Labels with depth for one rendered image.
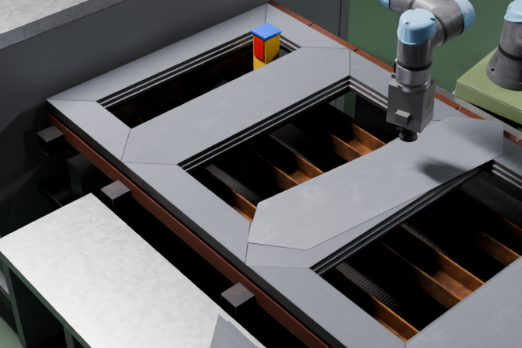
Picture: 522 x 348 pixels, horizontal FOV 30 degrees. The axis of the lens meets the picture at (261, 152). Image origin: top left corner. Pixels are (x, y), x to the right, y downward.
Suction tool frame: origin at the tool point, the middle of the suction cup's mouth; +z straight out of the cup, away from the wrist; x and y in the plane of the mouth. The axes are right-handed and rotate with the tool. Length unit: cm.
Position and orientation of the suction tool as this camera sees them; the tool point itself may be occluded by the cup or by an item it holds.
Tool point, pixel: (408, 136)
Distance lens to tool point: 222.2
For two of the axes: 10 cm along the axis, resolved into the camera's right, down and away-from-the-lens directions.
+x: 5.4, -5.6, 6.2
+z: 0.4, 7.6, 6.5
